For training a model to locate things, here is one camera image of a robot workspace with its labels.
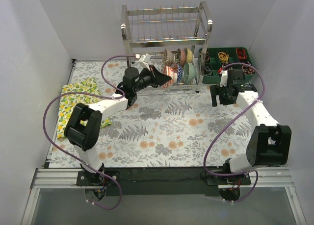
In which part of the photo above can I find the orange floral patterned bowl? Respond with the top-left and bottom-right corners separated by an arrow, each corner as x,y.
162,66 -> 177,89

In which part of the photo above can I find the orange geometric patterned bowl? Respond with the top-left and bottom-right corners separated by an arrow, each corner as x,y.
172,63 -> 183,83

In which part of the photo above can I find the small purple patterned bowl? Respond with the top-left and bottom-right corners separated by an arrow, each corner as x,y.
162,49 -> 175,67

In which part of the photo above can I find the black leaf patterned bowl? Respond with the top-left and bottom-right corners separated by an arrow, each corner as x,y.
174,49 -> 186,67

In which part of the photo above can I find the mint green bowl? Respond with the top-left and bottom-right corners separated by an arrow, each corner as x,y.
183,62 -> 198,83

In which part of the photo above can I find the yellow and teal patterned bowl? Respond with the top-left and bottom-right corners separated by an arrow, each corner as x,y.
183,47 -> 193,63

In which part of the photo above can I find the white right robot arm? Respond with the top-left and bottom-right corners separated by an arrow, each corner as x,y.
210,70 -> 292,185

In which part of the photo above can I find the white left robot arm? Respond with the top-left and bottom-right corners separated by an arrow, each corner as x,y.
64,65 -> 177,186

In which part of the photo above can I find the stainless steel dish rack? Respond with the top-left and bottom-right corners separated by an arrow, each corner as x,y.
120,0 -> 213,96

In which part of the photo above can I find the green compartment organizer tray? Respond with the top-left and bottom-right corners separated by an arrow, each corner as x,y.
203,47 -> 255,84

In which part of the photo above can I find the floral patterned table mat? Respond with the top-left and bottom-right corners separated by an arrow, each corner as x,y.
48,60 -> 275,169

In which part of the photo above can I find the lemon print cloth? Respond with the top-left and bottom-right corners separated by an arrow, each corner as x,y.
57,77 -> 102,139

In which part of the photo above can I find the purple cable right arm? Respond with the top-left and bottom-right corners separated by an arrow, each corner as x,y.
203,62 -> 266,203

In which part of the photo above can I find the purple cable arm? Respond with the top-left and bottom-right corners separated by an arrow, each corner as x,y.
203,62 -> 266,203
43,54 -> 140,210

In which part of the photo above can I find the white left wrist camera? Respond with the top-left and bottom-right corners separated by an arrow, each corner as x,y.
135,53 -> 151,69

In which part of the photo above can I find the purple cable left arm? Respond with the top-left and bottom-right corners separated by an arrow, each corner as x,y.
43,54 -> 140,210

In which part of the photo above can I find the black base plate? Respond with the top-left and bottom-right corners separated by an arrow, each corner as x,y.
76,166 -> 251,196

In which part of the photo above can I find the aluminium front rail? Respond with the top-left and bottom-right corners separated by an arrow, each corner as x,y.
31,167 -> 294,189

